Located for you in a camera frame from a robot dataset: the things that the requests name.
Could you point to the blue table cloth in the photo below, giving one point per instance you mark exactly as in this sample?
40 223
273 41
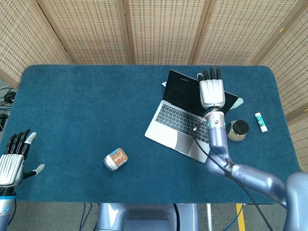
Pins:
84 108

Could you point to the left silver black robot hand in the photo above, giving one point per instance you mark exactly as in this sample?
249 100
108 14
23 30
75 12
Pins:
12 166

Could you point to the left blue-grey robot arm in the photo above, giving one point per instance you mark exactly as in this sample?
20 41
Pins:
6 209

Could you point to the black floor power box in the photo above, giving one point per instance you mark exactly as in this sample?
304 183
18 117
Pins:
3 120

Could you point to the blue-grey robot torso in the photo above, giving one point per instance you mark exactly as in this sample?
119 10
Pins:
144 216

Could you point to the glass grain jar black lid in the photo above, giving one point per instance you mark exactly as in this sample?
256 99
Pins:
240 127

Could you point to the woven wooden folding screen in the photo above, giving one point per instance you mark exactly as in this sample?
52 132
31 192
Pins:
156 29

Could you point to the grey laptop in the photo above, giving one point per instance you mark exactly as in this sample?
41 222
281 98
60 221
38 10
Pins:
173 115

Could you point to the white table leg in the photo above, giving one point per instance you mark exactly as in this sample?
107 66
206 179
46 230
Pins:
209 216

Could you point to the mint green brush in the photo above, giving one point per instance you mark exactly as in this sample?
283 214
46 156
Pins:
238 102

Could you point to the white green glue stick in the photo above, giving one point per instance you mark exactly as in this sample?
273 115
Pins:
261 122

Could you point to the clear peanut jar white lid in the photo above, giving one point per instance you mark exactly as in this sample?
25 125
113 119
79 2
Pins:
118 158

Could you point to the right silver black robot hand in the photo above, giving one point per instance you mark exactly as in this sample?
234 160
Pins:
212 92

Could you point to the white snack packet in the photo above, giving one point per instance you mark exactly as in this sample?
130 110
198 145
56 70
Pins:
164 84

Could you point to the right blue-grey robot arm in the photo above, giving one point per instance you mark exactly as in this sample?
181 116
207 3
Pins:
217 142

